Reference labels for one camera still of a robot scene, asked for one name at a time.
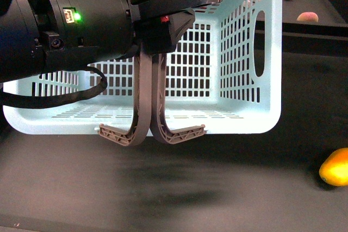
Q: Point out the yellow mango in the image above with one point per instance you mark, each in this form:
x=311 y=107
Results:
x=334 y=169

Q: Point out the grey basket handle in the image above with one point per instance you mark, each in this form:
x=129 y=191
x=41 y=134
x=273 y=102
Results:
x=149 y=102

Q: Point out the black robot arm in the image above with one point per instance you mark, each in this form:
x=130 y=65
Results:
x=45 y=36

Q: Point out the light blue plastic basket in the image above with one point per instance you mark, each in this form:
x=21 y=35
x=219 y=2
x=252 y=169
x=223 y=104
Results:
x=225 y=75

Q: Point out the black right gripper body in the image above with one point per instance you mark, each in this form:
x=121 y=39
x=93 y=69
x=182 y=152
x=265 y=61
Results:
x=158 y=25

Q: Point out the pink peach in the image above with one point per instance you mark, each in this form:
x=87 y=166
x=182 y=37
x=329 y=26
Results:
x=308 y=17

